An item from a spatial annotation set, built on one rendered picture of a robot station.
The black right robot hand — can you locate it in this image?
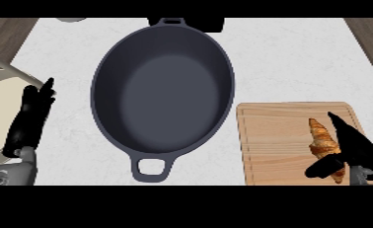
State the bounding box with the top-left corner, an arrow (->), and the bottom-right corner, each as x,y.
304,111 -> 373,179

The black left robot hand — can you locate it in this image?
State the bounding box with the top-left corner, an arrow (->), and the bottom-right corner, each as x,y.
1,77 -> 57,159

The golden brown croissant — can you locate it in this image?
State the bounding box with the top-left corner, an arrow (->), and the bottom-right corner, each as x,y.
308,117 -> 346,185

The wooden cutting board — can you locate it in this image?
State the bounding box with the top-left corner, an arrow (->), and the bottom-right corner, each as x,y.
234,101 -> 368,187

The dark grey oval pot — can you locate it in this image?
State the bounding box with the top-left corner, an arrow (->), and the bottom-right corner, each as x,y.
88,17 -> 237,184

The grey round object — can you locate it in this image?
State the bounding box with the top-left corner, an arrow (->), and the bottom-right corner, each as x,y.
56,17 -> 87,24

